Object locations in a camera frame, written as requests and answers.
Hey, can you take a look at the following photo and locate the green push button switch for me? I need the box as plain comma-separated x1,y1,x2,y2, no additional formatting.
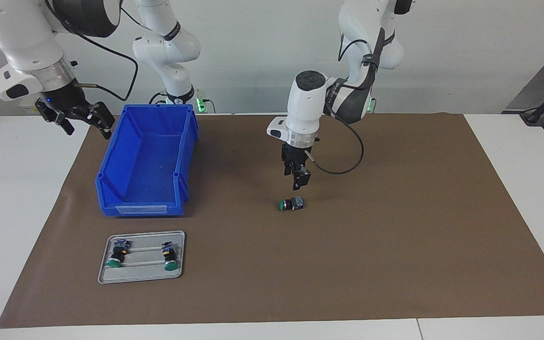
278,196,306,212
160,241,180,272
106,239,132,268

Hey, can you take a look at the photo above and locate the blue plastic storage bin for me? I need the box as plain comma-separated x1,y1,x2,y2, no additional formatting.
95,104,200,218

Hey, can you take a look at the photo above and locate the brown table mat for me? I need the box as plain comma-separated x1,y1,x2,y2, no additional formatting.
0,112,544,329

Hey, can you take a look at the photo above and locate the silver metal tray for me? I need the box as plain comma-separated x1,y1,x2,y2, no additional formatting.
98,230,186,284

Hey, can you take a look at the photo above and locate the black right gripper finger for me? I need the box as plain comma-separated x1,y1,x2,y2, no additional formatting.
85,101,116,140
35,98,76,136

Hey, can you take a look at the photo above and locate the white cardboard box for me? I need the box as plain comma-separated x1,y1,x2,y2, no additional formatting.
21,99,46,115

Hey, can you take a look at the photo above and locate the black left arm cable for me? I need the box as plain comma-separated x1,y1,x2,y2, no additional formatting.
306,26,365,175

